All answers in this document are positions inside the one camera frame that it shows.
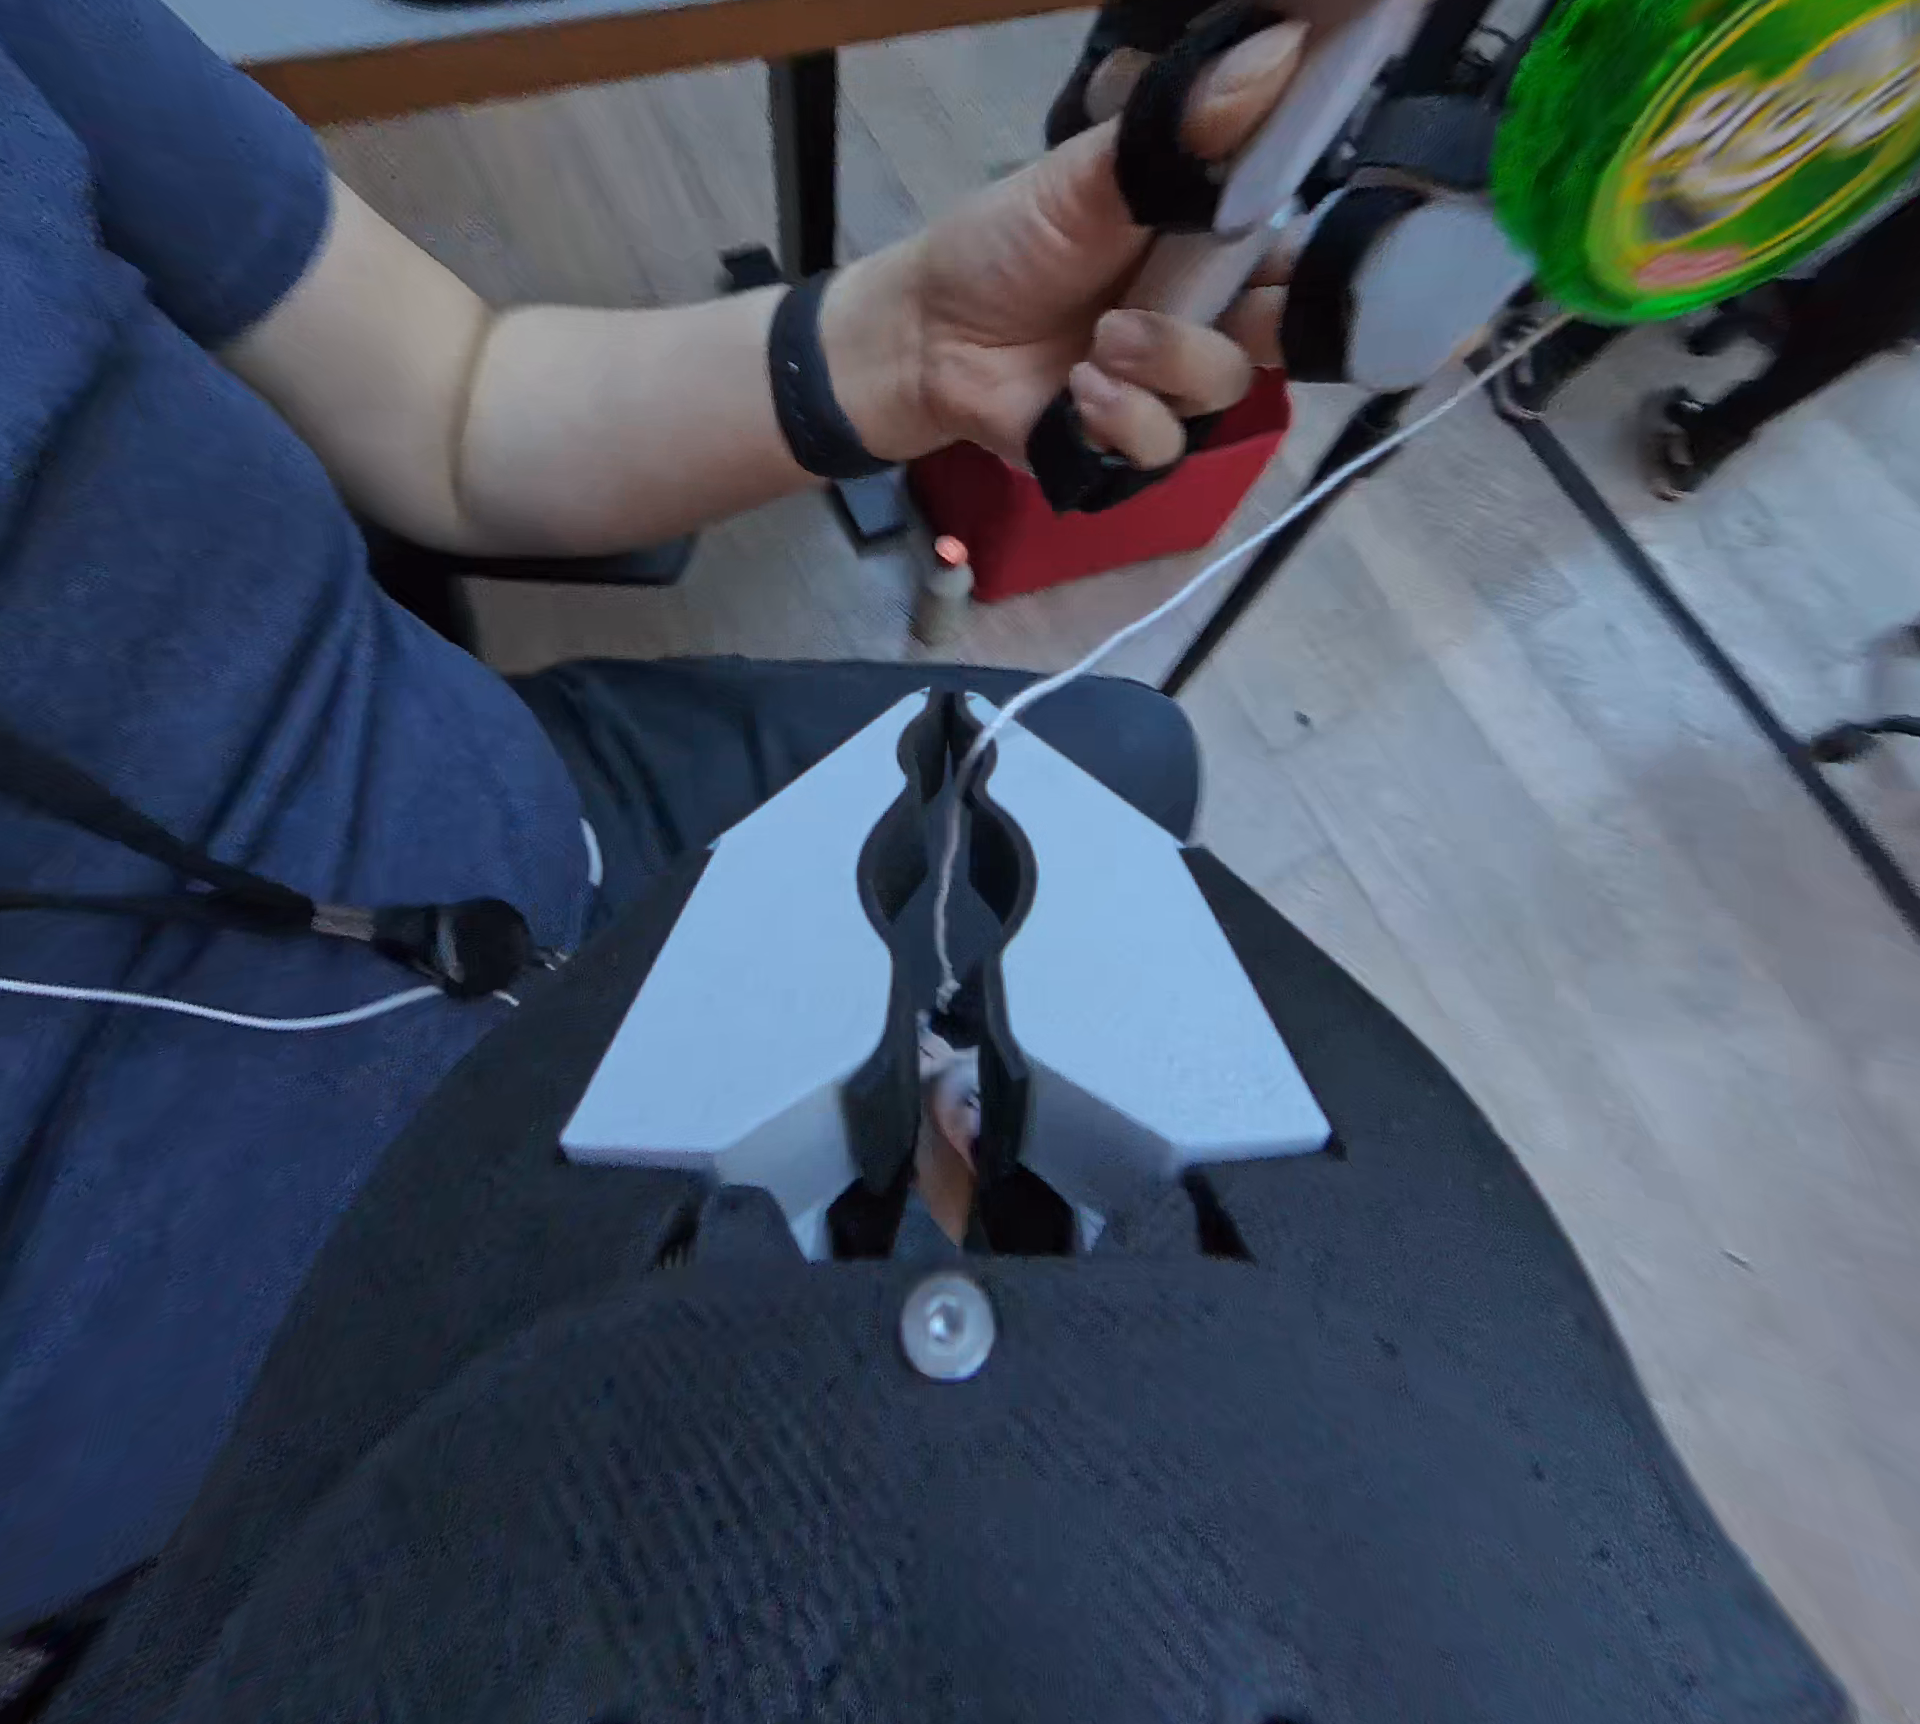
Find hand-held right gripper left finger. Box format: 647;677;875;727
563;689;957;1262

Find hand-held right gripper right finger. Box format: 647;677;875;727
953;689;1337;1259

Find green yoyo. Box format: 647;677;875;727
1488;0;1920;326

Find white yoyo string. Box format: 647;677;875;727
927;312;1568;1025

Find person's left forearm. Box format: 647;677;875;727
223;177;797;558

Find person's left hand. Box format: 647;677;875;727
825;21;1312;481

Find person's black pants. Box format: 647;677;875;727
507;656;1204;949

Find small bottle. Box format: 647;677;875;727
912;536;980;648

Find red box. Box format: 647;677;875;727
906;366;1294;605

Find black chair base with casters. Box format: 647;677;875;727
1641;246;1920;505

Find person's blue shirt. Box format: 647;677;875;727
0;0;605;1639

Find black wristband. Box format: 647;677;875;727
767;273;898;483

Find black tripod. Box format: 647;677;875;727
1158;321;1920;939

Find black lanyard clip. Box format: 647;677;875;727
0;730;541;1007

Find thin white cable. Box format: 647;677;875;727
0;974;452;1037

